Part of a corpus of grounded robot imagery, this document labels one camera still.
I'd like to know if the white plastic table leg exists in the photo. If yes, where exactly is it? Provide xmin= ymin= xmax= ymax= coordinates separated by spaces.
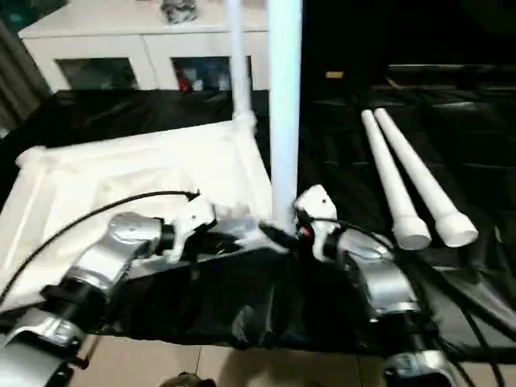
xmin=360 ymin=109 xmax=433 ymax=251
xmin=373 ymin=107 xmax=480 ymax=248
xmin=264 ymin=0 xmax=304 ymax=237
xmin=225 ymin=0 xmax=258 ymax=130

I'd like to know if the white plastic table top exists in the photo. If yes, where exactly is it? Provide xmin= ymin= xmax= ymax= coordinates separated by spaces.
xmin=0 ymin=114 xmax=295 ymax=319

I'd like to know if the dark brown round object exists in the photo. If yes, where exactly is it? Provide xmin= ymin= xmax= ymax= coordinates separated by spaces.
xmin=160 ymin=372 xmax=214 ymax=387

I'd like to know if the black work mat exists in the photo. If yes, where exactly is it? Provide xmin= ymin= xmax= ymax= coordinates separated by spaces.
xmin=0 ymin=86 xmax=516 ymax=356

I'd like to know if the black low shelf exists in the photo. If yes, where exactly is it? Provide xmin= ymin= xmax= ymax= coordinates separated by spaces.
xmin=386 ymin=64 xmax=516 ymax=88

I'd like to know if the white cabinet with glass doors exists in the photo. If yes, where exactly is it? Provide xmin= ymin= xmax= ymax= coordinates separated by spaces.
xmin=18 ymin=0 xmax=275 ymax=93

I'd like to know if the clear bag of dark parts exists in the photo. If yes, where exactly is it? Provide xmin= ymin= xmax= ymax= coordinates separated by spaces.
xmin=160 ymin=0 xmax=198 ymax=23

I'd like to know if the grey curtain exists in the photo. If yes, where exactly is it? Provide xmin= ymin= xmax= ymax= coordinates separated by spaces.
xmin=0 ymin=18 xmax=52 ymax=130

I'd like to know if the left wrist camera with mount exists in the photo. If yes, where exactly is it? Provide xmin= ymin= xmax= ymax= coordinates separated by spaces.
xmin=160 ymin=199 xmax=217 ymax=265

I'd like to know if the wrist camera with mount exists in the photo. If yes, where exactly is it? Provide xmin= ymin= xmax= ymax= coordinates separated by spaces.
xmin=160 ymin=199 xmax=217 ymax=265
xmin=293 ymin=184 xmax=339 ymax=261

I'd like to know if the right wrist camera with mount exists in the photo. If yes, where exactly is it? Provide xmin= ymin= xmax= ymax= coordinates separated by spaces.
xmin=293 ymin=184 xmax=339 ymax=261

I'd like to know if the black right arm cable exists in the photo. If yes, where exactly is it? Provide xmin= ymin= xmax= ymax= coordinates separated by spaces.
xmin=318 ymin=217 xmax=505 ymax=387

